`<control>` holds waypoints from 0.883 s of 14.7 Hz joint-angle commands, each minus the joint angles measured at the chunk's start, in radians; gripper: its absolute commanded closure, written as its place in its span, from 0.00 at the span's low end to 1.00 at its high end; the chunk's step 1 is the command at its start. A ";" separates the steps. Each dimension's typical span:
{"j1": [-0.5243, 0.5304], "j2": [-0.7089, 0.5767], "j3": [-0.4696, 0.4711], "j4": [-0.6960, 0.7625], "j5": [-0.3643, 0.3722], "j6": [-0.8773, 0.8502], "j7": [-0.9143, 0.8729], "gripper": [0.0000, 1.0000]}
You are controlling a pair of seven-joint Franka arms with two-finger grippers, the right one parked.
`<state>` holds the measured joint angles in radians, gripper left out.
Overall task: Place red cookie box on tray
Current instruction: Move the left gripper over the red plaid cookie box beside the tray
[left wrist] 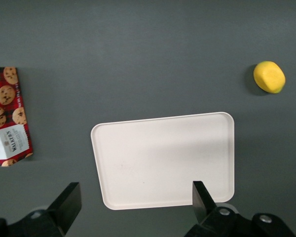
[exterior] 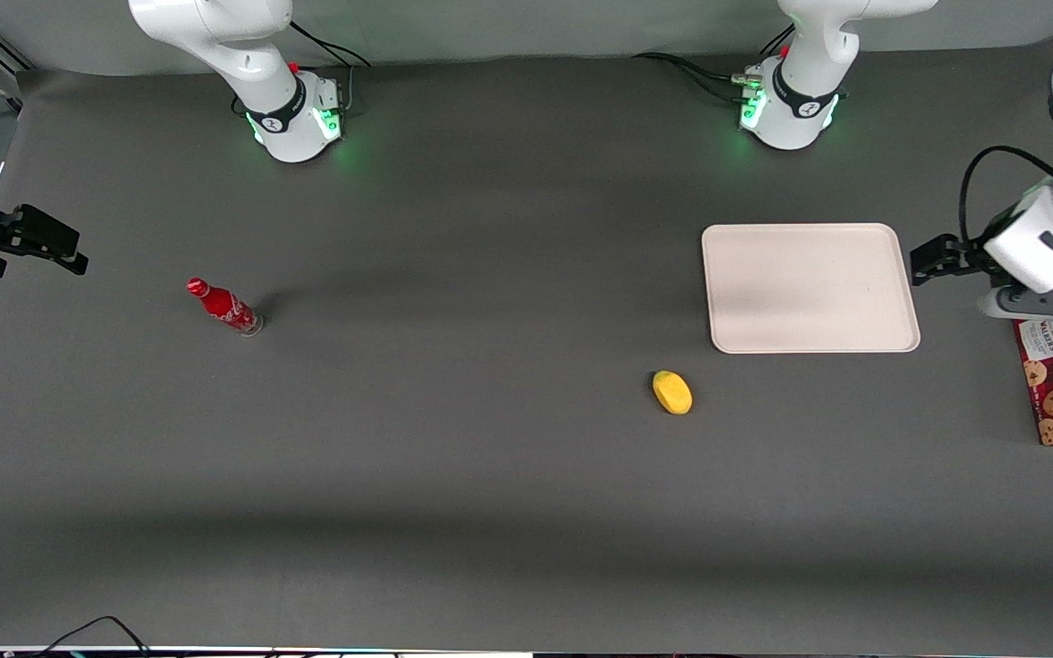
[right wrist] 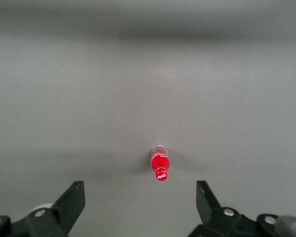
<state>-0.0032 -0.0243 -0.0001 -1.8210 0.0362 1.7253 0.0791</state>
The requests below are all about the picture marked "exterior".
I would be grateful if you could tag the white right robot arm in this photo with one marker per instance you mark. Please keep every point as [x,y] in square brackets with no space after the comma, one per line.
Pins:
[252,55]

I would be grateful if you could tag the beige plastic tray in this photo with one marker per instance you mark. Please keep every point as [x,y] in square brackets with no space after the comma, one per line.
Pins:
[810,288]

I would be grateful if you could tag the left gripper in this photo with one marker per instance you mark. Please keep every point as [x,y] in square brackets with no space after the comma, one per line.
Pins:
[967,255]

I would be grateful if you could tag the red cola bottle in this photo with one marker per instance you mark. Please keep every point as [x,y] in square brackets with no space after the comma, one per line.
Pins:
[225,308]

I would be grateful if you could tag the yellow fruit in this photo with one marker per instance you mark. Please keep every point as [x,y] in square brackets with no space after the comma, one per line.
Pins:
[673,393]

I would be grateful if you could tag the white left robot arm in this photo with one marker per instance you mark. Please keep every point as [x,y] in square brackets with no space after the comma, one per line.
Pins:
[805,82]

